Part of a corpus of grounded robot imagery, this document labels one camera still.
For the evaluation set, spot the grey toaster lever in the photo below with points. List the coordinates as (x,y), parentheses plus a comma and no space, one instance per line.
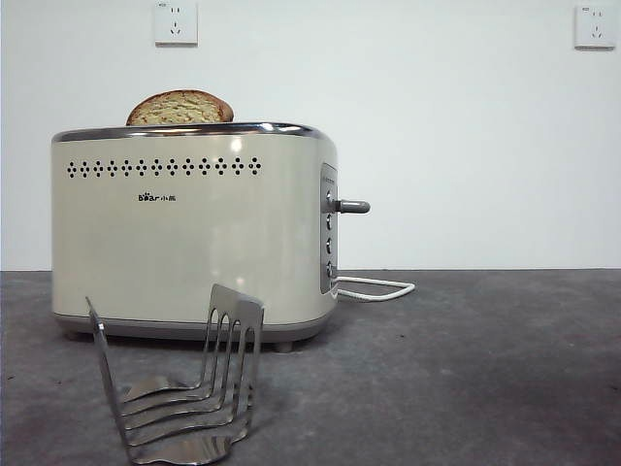
(356,207)

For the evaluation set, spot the brown bread slice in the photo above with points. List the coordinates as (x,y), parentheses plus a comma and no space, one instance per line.
(179,109)

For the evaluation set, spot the cream two-slot toaster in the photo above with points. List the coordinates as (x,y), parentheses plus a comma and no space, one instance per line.
(170,242)

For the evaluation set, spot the shiny metal toast rack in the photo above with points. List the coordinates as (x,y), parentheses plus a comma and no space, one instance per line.
(235,310)

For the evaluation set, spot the white wall socket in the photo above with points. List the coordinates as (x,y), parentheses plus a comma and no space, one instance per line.
(176,24)
(595,28)

